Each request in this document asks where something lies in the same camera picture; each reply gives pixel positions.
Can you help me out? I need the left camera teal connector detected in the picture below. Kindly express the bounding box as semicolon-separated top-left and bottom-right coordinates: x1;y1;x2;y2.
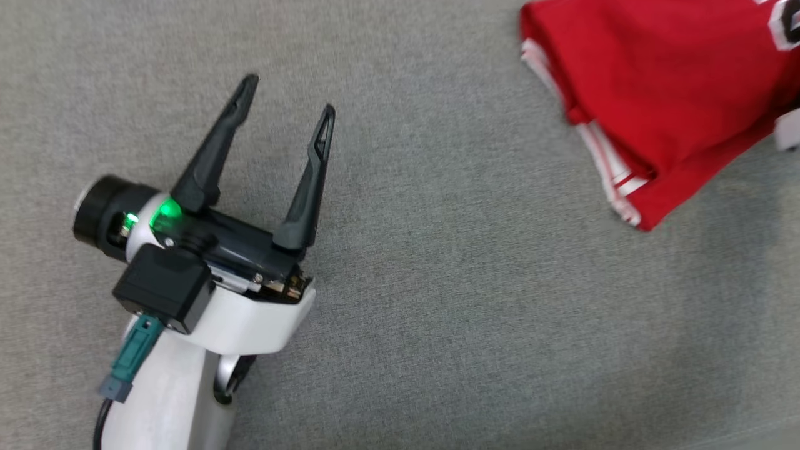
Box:
99;314;164;404

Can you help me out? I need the smooth black left camera cable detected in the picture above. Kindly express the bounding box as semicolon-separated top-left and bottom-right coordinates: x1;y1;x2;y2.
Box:
92;399;114;450

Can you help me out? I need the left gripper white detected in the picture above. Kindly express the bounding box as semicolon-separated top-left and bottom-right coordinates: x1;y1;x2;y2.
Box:
73;73;337;358

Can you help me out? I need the red white basketball jersey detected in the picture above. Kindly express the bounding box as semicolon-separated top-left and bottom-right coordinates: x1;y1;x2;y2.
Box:
519;0;800;233

